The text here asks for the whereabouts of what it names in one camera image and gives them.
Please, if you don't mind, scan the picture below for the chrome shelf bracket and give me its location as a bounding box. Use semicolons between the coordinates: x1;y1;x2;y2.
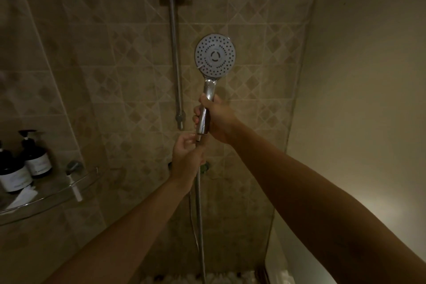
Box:
65;160;84;202

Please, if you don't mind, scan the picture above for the person's right forearm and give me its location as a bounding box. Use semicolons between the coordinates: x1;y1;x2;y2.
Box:
225;120;426;284

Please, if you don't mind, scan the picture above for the white sachet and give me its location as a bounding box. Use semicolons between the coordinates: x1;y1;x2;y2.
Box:
5;185;38;210

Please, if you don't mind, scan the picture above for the dark pump bottle white label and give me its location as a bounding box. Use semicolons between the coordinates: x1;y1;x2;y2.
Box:
0;141;34;193
18;129;53;178

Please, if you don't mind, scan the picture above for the chrome shower rail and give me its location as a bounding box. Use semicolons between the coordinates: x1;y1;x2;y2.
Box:
165;0;186;130

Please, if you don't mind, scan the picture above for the person's right hand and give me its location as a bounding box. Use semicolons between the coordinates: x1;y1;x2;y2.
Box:
193;93;241;145

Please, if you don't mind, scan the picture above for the glass corner shelf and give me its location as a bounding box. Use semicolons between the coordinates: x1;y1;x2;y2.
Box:
0;167;100;226

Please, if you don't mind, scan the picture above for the chrome handheld shower head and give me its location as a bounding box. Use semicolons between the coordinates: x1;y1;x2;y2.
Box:
195;34;237;136

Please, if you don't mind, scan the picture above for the metal shower hose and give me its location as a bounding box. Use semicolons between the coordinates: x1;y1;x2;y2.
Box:
194;134;207;284

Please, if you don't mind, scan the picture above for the person's left hand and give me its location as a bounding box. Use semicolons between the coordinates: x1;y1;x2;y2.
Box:
170;133;207;183

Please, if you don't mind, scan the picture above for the person's left forearm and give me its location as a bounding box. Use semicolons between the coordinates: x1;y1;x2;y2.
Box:
43;174;197;284

